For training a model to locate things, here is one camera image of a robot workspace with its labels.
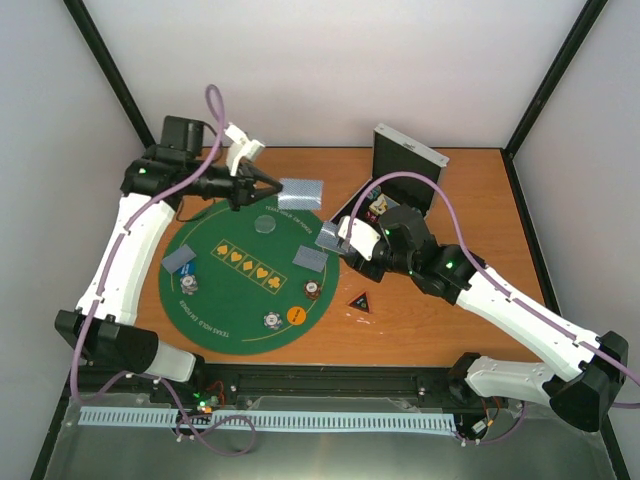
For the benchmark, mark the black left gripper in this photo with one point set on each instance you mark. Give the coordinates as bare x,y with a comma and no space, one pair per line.
243,190

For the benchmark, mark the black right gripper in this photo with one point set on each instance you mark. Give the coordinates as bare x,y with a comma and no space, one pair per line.
356,263

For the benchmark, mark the clear acrylic dealer button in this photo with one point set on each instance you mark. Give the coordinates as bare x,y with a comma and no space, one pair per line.
264,224

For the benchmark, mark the blue card deck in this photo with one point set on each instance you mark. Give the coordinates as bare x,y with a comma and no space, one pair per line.
300,194

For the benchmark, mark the black triangular button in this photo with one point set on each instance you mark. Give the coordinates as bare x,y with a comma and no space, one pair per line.
361,302

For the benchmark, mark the dealt blue card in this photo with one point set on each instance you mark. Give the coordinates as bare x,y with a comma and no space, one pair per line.
178,258
310,259

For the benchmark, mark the orange big blind button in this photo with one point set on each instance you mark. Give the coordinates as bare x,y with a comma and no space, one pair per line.
296,315

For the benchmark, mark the small blue blind button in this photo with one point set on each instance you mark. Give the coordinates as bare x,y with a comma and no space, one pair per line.
186,269

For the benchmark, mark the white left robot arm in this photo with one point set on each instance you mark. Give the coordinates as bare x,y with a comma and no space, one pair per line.
101,328

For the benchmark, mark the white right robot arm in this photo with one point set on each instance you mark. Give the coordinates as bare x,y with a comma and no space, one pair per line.
466,281

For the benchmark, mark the row of red dice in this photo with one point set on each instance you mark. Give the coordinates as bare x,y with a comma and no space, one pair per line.
371,217

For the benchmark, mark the boxed playing card deck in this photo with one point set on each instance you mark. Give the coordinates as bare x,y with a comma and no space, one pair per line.
381,205

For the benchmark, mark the aluminium poker case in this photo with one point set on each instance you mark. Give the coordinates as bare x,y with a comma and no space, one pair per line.
394,151

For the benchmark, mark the round green poker mat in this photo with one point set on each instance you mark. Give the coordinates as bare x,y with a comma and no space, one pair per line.
243,275

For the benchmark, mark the metal front plate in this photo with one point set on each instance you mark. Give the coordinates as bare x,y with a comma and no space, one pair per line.
539,447

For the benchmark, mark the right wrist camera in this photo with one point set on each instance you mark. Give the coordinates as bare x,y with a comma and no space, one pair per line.
363,237

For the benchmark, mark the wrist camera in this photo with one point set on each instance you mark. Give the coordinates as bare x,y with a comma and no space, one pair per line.
241,147
363,237

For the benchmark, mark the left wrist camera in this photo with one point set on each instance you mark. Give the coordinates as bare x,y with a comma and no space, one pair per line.
241,147

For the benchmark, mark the light blue cable duct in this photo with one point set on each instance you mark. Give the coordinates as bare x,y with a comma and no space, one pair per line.
275,421

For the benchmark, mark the black aluminium frame rail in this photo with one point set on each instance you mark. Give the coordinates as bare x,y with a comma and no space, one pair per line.
330,382

